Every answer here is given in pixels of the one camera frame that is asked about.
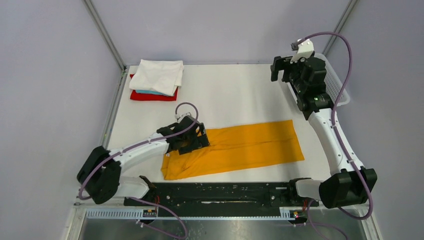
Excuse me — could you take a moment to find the yellow t shirt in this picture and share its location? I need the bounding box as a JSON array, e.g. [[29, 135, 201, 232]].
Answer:
[[160, 120, 305, 181]]

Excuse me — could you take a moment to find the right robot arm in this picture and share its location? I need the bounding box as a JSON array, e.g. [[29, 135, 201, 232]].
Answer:
[[270, 54, 378, 209]]

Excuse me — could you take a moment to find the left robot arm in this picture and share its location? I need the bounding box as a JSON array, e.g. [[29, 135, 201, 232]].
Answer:
[[76, 115, 210, 206]]

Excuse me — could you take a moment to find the white plastic basket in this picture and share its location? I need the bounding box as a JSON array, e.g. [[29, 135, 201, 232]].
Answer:
[[278, 53, 351, 107]]

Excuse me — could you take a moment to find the blue folded t shirt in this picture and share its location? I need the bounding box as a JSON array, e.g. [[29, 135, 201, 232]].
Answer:
[[135, 90, 168, 96]]

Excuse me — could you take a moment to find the white folded t shirt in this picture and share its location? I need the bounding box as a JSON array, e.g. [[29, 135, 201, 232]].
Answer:
[[129, 59, 184, 96]]

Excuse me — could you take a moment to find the red folded t shirt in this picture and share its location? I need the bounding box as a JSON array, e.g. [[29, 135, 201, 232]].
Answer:
[[129, 88, 179, 102]]

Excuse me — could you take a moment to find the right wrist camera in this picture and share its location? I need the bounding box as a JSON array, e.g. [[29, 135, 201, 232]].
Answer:
[[290, 38, 315, 64]]

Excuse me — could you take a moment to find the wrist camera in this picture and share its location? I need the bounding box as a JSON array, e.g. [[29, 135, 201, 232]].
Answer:
[[290, 38, 315, 64], [175, 112, 192, 121]]

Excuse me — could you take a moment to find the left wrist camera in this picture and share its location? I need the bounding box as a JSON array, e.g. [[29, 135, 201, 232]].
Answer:
[[175, 112, 192, 121]]

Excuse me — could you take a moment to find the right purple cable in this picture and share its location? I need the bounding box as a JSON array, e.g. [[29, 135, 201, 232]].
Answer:
[[290, 31, 375, 240]]

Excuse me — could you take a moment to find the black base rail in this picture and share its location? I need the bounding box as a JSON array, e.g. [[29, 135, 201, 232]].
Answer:
[[123, 182, 310, 219]]

